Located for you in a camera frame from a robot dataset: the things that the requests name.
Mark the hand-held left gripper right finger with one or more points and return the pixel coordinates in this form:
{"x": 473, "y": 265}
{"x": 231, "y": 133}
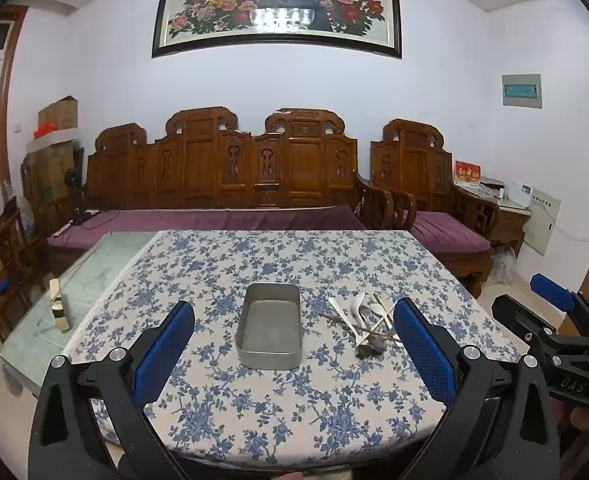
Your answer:
{"x": 424, "y": 355}

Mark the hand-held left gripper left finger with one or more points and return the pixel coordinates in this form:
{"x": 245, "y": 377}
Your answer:
{"x": 167, "y": 347}

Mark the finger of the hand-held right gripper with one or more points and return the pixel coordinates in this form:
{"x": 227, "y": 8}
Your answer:
{"x": 516, "y": 315}
{"x": 551, "y": 290}

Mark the wooden chopstick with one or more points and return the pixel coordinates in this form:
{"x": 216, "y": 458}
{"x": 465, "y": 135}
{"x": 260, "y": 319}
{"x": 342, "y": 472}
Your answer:
{"x": 334, "y": 318}
{"x": 382, "y": 305}

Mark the white ceramic spoon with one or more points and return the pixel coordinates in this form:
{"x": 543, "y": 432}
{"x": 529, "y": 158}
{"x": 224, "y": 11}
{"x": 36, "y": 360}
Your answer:
{"x": 342, "y": 316}
{"x": 357, "y": 305}

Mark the rectangular metal tray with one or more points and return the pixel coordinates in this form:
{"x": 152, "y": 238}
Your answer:
{"x": 269, "y": 332}

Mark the clear plastic bag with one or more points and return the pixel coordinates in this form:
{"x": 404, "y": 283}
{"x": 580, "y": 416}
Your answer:
{"x": 504, "y": 267}

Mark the grey metal panel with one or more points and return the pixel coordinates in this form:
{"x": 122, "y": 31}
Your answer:
{"x": 541, "y": 222}

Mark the wooden side table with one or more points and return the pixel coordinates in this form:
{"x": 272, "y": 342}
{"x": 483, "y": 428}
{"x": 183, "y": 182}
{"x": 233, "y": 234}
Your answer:
{"x": 509, "y": 222}

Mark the white desk device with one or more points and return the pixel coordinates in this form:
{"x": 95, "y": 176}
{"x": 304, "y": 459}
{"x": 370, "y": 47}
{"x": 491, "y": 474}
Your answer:
{"x": 521, "y": 195}

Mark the purple armchair cushion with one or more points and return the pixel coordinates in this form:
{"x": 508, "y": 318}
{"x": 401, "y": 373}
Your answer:
{"x": 449, "y": 232}

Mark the gold and white box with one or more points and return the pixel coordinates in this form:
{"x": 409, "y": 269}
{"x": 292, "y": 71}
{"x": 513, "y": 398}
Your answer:
{"x": 59, "y": 305}

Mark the blue floral tablecloth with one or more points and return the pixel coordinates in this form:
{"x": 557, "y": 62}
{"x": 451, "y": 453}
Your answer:
{"x": 274, "y": 410}

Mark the purple sofa cushion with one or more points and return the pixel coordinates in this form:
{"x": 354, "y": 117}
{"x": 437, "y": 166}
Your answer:
{"x": 199, "y": 220}

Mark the red greeting card box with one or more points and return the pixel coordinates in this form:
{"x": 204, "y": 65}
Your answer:
{"x": 468, "y": 175}

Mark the wooden chair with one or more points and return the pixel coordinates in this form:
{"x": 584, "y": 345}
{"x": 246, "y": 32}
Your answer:
{"x": 9, "y": 260}

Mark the carved wooden armchair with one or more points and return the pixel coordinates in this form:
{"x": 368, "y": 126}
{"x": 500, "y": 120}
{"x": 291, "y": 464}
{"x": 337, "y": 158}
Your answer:
{"x": 414, "y": 160}

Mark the carved wooden sofa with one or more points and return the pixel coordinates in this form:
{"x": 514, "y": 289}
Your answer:
{"x": 199, "y": 160}

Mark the black fan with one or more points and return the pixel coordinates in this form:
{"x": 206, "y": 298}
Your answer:
{"x": 73, "y": 179}

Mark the large cardboard box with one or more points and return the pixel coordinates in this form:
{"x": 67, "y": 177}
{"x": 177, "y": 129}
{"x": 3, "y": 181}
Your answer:
{"x": 49, "y": 172}

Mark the red plastic item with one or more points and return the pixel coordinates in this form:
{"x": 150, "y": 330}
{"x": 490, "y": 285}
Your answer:
{"x": 44, "y": 131}

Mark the small cardboard box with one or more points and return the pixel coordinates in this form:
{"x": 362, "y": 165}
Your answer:
{"x": 59, "y": 112}

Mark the framed peacock painting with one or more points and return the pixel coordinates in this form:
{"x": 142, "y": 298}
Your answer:
{"x": 274, "y": 0}

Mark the grey wall electrical panel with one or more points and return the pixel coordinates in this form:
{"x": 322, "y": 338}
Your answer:
{"x": 522, "y": 91}

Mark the wooden door frame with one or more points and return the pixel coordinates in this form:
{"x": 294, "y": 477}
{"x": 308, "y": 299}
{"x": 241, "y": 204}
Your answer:
{"x": 9, "y": 85}

